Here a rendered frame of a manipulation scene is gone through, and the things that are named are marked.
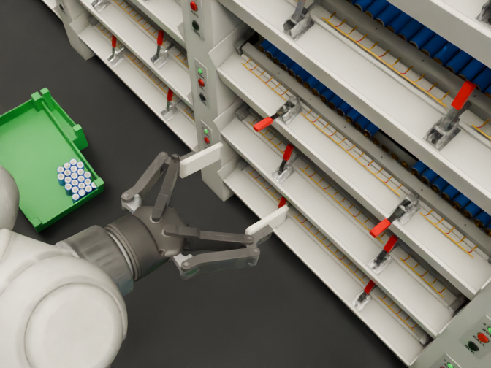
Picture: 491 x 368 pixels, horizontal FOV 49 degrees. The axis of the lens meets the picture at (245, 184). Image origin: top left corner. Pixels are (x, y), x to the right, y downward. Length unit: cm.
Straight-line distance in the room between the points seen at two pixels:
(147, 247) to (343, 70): 37
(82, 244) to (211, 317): 74
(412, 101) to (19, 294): 55
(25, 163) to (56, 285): 116
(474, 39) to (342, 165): 38
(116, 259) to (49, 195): 92
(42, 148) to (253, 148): 63
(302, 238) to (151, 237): 68
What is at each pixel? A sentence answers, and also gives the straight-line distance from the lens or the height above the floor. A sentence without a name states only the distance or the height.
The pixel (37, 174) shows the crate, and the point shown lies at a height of 6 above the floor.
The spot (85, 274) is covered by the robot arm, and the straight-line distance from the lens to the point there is 41.
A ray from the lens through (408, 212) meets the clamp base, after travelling 87.
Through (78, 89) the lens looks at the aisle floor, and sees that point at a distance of 178.
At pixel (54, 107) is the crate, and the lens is 173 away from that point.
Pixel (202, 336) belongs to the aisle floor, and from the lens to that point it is 131.
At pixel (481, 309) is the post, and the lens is 89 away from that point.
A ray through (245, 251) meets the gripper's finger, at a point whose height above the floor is 65.
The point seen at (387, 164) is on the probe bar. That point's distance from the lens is 90.
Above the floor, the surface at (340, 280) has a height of 12.
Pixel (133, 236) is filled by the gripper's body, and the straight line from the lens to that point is 63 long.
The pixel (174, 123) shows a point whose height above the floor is 11.
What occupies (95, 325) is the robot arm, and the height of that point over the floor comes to 87.
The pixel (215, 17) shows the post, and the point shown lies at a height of 61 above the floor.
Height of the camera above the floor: 124
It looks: 57 degrees down
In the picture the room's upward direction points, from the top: straight up
